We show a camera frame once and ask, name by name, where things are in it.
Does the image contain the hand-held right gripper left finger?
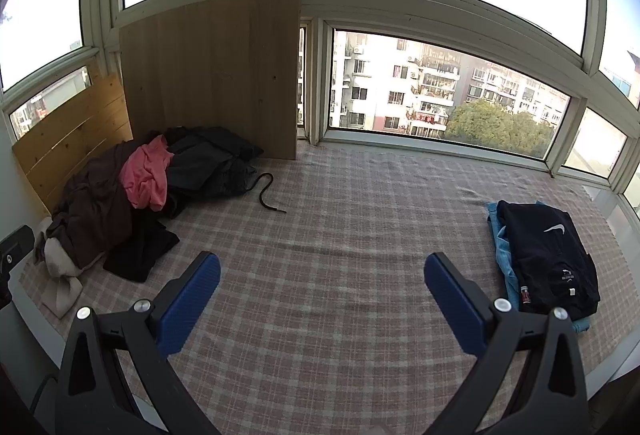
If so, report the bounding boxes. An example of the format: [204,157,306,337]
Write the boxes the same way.
[54,251,222,435]

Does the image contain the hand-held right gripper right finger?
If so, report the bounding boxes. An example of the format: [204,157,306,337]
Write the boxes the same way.
[424,252,591,435]

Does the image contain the brown fleece garment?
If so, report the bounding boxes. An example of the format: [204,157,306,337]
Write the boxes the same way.
[47,138,166,271]

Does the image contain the light blue folded garment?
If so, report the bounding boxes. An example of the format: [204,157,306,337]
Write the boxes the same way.
[486,201,591,333]

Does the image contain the cream knit sweater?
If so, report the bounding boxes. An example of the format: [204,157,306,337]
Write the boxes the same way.
[32,222,86,320]

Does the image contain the black cloth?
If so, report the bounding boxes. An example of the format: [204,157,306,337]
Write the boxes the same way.
[102,210,181,284]

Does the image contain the navy folded shirt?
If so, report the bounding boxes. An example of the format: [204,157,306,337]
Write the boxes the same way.
[496,200,601,320]

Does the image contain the pine slat panel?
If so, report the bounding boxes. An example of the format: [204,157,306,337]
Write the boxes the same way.
[11,74,133,216]

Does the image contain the black jacket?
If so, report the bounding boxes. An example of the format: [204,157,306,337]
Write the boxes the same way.
[162,125,265,206]

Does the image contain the pink garment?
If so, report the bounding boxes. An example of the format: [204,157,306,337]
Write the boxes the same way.
[119,135,175,211]

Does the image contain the pink plaid blanket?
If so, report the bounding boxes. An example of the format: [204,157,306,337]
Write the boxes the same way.
[17,142,626,435]

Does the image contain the green tree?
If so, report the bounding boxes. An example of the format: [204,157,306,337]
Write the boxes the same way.
[444,98,556,160]

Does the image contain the light wooden board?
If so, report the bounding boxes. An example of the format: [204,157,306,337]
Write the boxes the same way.
[118,0,302,161]

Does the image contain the apartment building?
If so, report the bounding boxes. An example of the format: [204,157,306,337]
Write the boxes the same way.
[330,29,571,138]

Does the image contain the black drawstring cord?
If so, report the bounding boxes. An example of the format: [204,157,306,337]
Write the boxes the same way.
[257,172,287,214]

